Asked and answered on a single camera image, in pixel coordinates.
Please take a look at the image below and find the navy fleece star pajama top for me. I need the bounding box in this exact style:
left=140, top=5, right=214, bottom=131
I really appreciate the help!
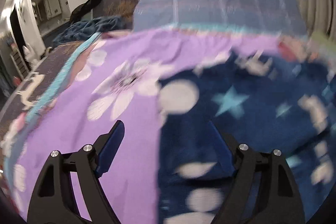
left=158, top=54, right=335, bottom=223

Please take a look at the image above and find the folded floral clothes stack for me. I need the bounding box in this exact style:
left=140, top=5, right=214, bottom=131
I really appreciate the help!
left=278, top=36, right=319, bottom=63

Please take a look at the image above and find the dark patterned bed cover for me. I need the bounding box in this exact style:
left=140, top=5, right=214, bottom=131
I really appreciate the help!
left=0, top=40, right=85, bottom=130

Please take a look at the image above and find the purple floral bed sheet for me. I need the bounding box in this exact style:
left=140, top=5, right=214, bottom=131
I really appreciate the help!
left=3, top=28, right=291, bottom=223

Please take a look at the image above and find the green cushion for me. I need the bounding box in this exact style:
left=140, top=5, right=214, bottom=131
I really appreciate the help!
left=311, top=31, right=335, bottom=50

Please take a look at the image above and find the dark teal fuzzy blanket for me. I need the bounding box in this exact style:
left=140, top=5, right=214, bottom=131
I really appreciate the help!
left=52, top=15, right=126, bottom=48

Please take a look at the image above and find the black garment on headboard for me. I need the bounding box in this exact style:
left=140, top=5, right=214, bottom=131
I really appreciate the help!
left=69, top=0, right=102, bottom=24

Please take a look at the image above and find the brown patterned pillow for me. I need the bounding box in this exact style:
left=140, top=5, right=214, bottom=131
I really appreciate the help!
left=93, top=0, right=138, bottom=23

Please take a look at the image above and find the blue plaid pillow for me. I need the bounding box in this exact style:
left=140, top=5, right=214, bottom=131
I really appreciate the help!
left=133, top=0, right=307, bottom=36

